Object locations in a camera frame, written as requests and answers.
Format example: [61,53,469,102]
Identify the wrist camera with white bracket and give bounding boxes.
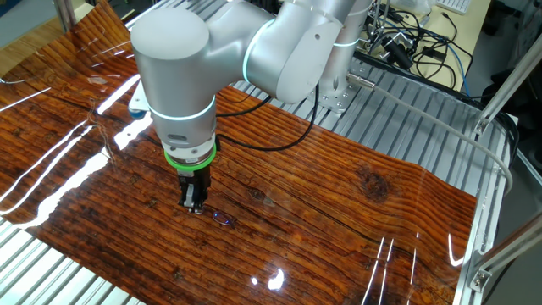
[128,79,154,120]

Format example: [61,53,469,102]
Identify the white keyboard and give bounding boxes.
[435,0,472,16]

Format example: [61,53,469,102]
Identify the beige desk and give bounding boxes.
[368,0,492,92]

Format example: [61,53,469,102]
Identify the grey metal post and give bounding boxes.
[53,0,78,33]

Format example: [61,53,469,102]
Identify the black office chair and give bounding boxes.
[482,69,542,128]

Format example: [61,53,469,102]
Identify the glossy wood-pattern mat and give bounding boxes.
[0,0,478,305]

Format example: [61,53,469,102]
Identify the thin-framed glasses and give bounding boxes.
[198,205,236,226]

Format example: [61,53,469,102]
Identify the diagonal aluminium strut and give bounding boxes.
[467,219,542,293]
[473,31,542,136]

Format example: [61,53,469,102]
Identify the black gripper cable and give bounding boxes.
[214,82,319,153]

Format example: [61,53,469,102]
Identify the tangled black desk cables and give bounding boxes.
[366,0,475,91]

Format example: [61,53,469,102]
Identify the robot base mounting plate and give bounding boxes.
[317,74,365,114]

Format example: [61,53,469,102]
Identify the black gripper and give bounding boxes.
[177,164,212,215]

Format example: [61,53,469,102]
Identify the blue cable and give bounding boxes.
[442,42,472,97]

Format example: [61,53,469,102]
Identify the grey corrugated hose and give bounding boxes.
[346,71,514,196]

